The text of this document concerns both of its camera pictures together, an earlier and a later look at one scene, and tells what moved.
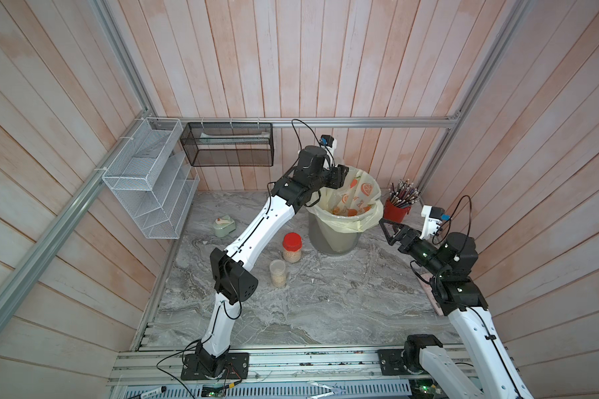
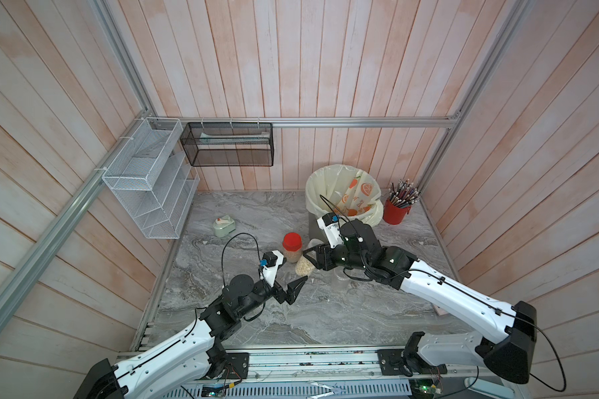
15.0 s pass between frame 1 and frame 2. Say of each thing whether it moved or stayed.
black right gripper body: moved
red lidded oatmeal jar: stayed
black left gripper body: moved
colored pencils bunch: stayed
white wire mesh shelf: stayed
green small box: stayed
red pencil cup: stayed
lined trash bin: stayed
